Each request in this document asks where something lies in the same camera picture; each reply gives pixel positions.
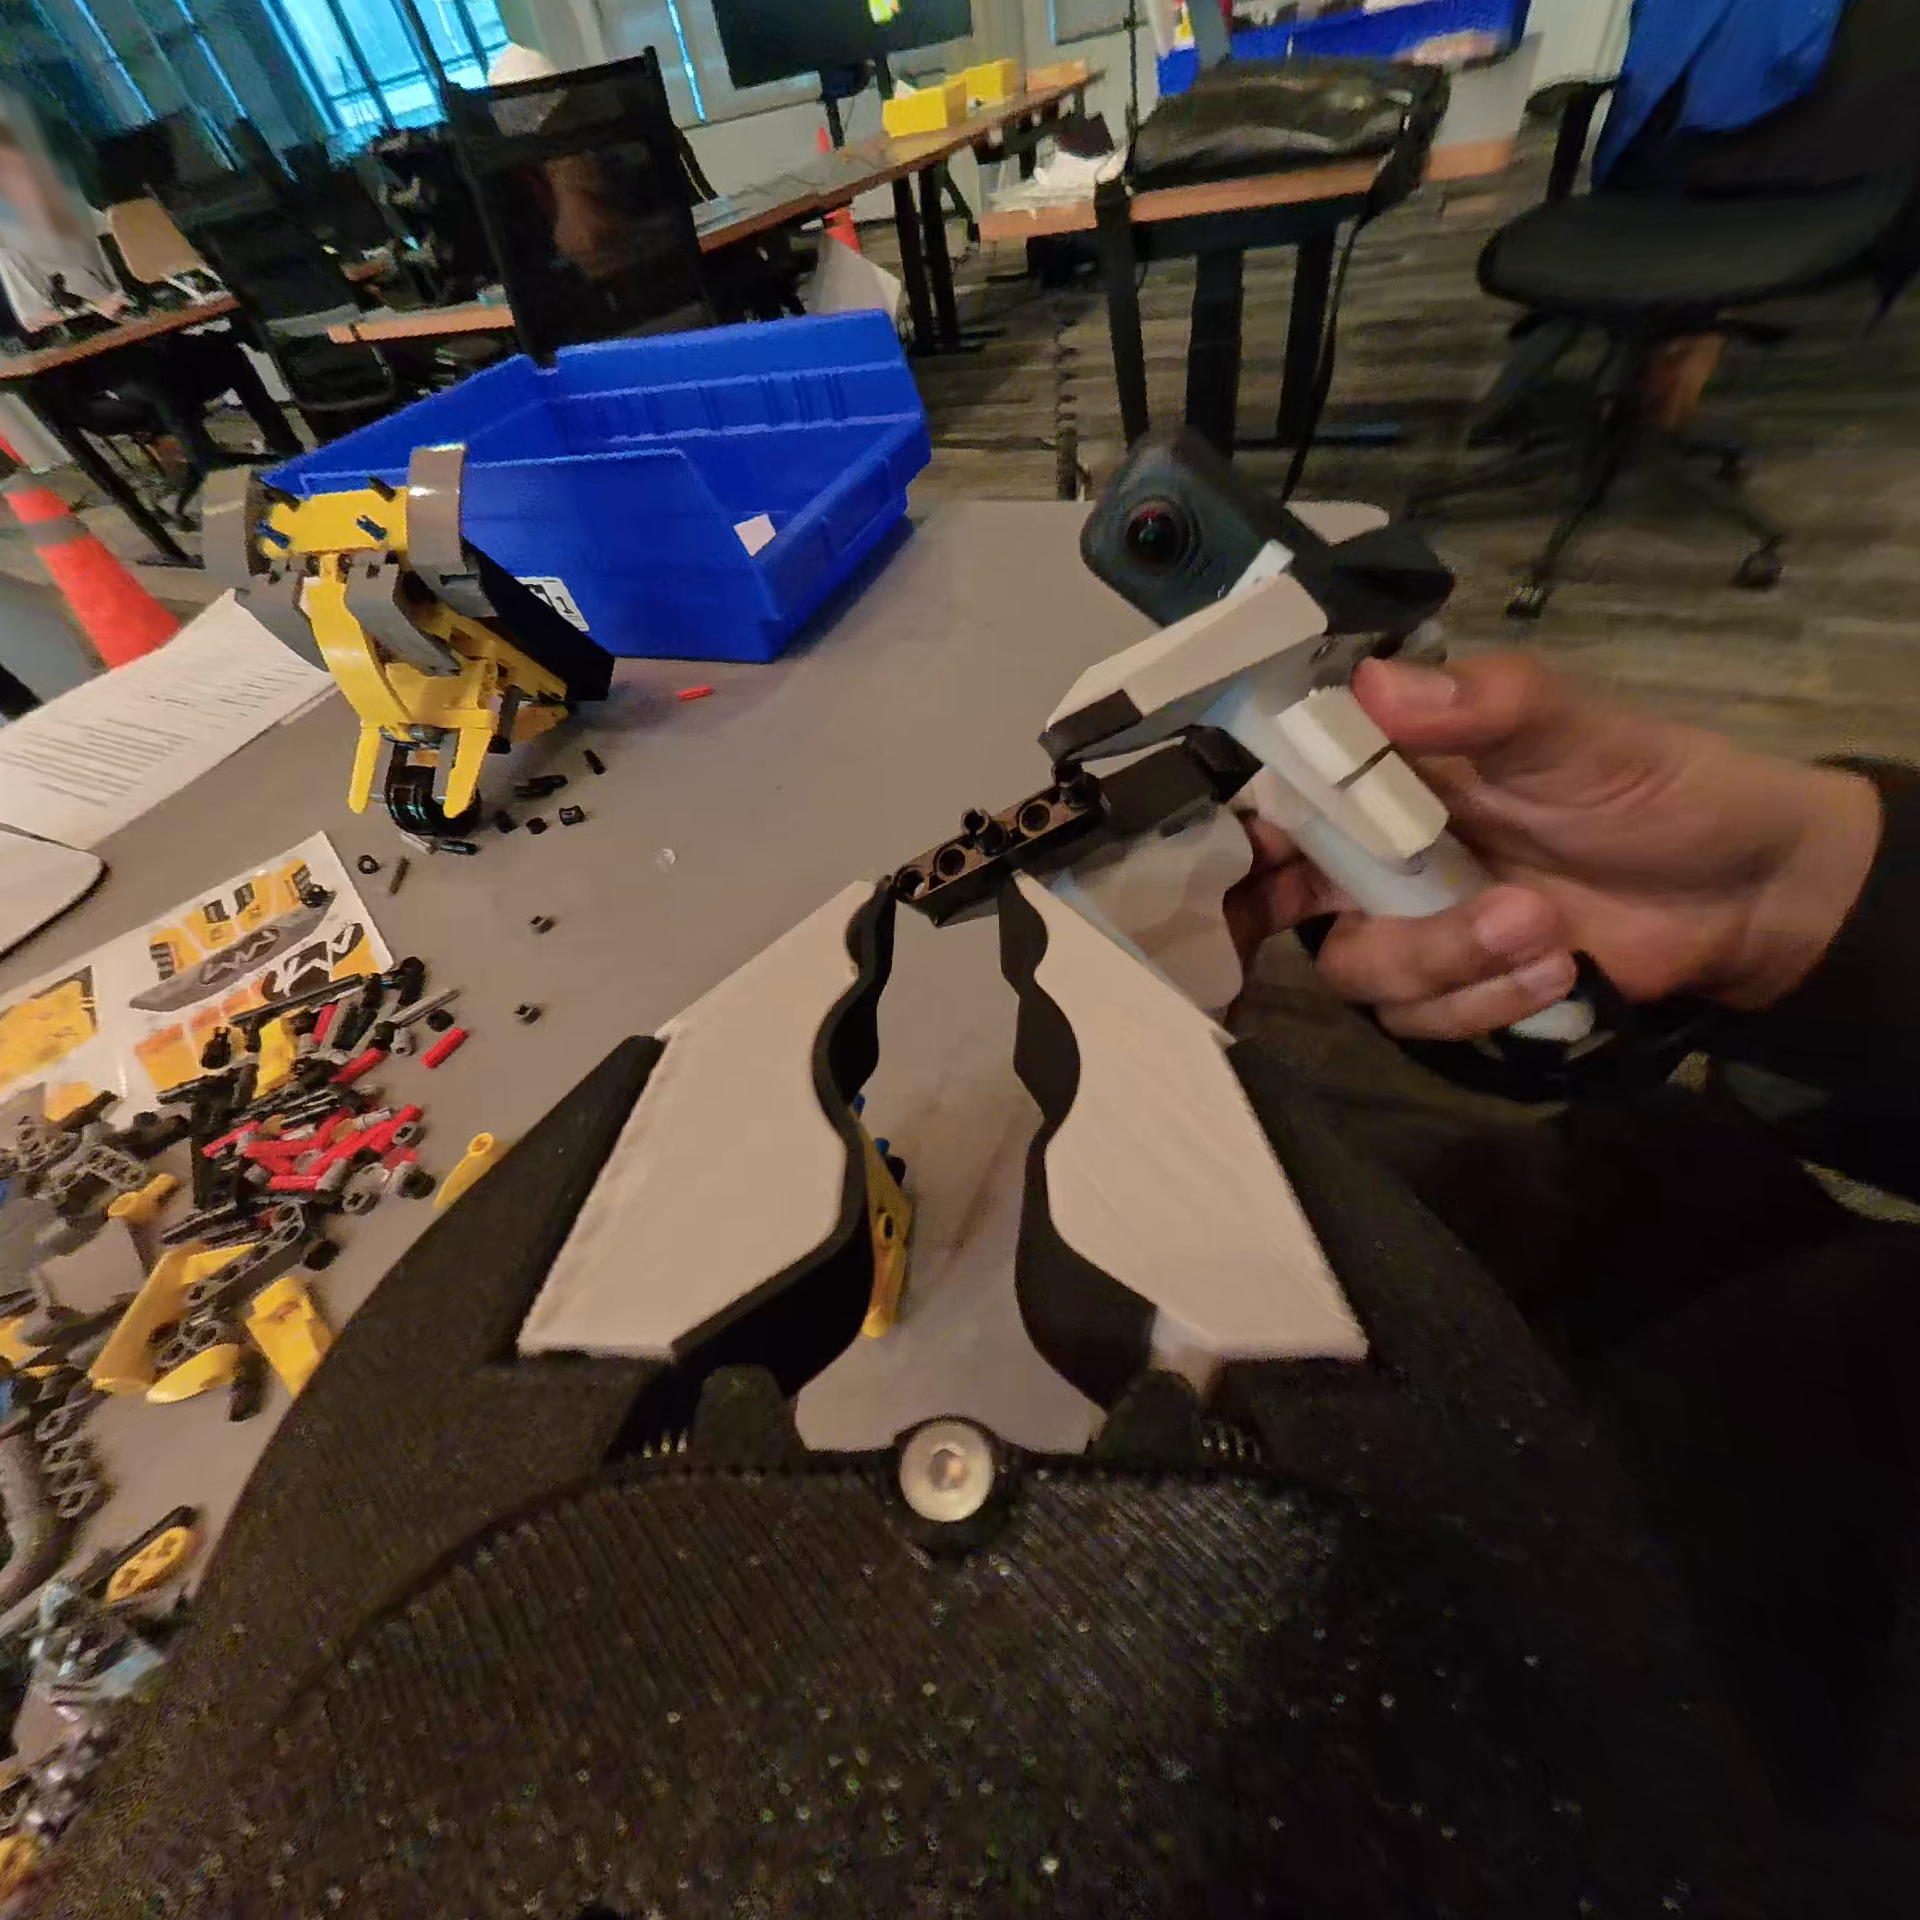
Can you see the yellow plastic bin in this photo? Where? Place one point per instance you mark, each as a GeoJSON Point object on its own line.
{"type": "Point", "coordinates": [989, 82]}
{"type": "Point", "coordinates": [922, 109]}

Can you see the wooden table with black legs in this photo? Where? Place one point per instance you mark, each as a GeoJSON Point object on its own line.
{"type": "Point", "coordinates": [1215, 209]}

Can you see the pile of mixed toy pieces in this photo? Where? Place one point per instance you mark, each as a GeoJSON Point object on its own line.
{"type": "Point", "coordinates": [286, 1137]}

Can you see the black swivel office chair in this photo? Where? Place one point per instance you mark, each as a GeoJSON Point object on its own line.
{"type": "Point", "coordinates": [1662, 256]}

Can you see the orange traffic cone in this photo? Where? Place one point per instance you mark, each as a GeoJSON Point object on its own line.
{"type": "Point", "coordinates": [91, 585]}

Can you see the white curved object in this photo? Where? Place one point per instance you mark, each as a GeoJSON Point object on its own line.
{"type": "Point", "coordinates": [28, 890]}

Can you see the white printed paper sheet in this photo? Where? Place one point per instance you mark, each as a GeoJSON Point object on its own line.
{"type": "Point", "coordinates": [138, 722]}

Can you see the yellow curved toy piece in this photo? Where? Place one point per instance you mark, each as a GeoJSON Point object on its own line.
{"type": "Point", "coordinates": [475, 1165]}

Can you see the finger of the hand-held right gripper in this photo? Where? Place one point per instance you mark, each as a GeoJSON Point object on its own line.
{"type": "Point", "coordinates": [1178, 909]}
{"type": "Point", "coordinates": [1182, 660]}

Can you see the black toy beam with holes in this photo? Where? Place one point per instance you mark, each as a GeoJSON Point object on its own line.
{"type": "Point", "coordinates": [975, 858]}

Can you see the black bag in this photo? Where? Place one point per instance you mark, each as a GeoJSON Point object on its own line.
{"type": "Point", "coordinates": [1275, 120]}

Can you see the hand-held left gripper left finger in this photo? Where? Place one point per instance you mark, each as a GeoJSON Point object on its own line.
{"type": "Point", "coordinates": [704, 1156]}

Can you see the yellow toy beam assembly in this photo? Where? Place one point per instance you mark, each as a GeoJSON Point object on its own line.
{"type": "Point", "coordinates": [889, 1228]}

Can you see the yellow toy construction model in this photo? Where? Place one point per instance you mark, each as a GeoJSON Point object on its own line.
{"type": "Point", "coordinates": [378, 632]}

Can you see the person's dark clothed legs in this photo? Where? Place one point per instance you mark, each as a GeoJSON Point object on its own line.
{"type": "Point", "coordinates": [1650, 1422]}

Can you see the black mesh office chair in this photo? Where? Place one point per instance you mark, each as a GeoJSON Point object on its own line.
{"type": "Point", "coordinates": [578, 209]}

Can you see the scattered small black toy pins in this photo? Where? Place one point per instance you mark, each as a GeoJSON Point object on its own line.
{"type": "Point", "coordinates": [537, 785]}

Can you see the long wooden table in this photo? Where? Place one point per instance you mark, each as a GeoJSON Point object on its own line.
{"type": "Point", "coordinates": [794, 180]}

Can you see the yellow black sticker sheet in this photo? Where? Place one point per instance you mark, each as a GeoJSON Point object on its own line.
{"type": "Point", "coordinates": [222, 929]}

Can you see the wooden desk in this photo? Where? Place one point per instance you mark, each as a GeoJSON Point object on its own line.
{"type": "Point", "coordinates": [91, 340]}

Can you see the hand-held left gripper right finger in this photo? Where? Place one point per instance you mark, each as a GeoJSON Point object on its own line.
{"type": "Point", "coordinates": [1182, 1156]}

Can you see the blue jacket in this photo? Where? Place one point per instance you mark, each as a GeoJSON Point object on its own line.
{"type": "Point", "coordinates": [1725, 61]}

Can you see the person's right hand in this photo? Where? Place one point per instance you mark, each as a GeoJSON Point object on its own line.
{"type": "Point", "coordinates": [1620, 858]}

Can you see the black monitor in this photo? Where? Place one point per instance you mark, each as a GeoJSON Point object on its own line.
{"type": "Point", "coordinates": [840, 29]}

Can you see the blue plastic storage bin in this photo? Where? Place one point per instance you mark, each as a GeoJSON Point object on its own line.
{"type": "Point", "coordinates": [677, 510]}

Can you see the white papers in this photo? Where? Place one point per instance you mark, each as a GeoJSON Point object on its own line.
{"type": "Point", "coordinates": [1050, 180]}

